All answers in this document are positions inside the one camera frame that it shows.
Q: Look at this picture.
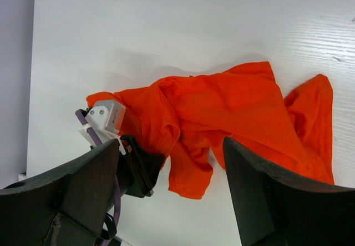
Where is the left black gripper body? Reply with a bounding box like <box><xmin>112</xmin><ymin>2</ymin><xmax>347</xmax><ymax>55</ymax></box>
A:
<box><xmin>116</xmin><ymin>135</ymin><xmax>165</xmax><ymax>198</ymax></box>

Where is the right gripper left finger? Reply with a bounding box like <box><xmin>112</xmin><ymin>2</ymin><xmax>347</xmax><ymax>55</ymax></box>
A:
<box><xmin>1</xmin><ymin>139</ymin><xmax>119</xmax><ymax>245</ymax></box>

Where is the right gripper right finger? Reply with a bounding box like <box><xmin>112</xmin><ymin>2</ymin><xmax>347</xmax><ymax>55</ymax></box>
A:
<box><xmin>223</xmin><ymin>137</ymin><xmax>354</xmax><ymax>245</ymax></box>

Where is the orange t shirt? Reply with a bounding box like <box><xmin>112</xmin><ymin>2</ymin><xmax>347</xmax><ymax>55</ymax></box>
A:
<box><xmin>87</xmin><ymin>62</ymin><xmax>334</xmax><ymax>199</ymax></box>

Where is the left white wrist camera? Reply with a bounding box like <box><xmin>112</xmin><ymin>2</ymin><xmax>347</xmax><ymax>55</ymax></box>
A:
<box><xmin>75</xmin><ymin>100</ymin><xmax>126</xmax><ymax>148</ymax></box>

